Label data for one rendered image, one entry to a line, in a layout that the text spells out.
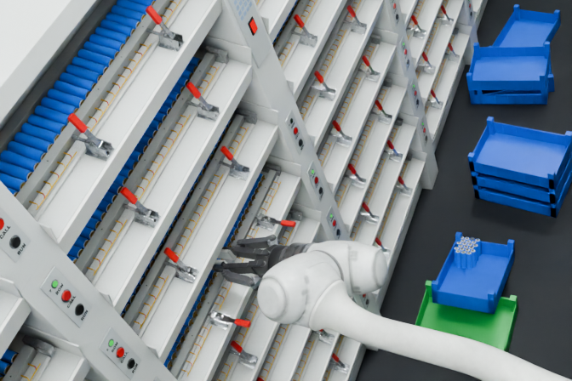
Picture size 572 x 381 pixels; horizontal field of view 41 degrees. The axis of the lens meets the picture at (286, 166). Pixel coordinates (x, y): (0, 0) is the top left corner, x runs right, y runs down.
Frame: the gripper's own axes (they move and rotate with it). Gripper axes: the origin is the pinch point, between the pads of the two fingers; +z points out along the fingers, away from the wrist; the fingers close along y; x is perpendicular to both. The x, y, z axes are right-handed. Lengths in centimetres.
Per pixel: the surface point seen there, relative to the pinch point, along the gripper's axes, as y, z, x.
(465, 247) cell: -72, -8, 95
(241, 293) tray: 3.5, -3.2, 8.2
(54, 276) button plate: 33, -15, -44
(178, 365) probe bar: 24.4, 0.0, 3.5
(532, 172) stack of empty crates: -102, -26, 91
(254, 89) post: -31.4, -7.6, -21.1
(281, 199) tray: -23.2, -2.3, 7.8
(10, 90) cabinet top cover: 19, -20, -70
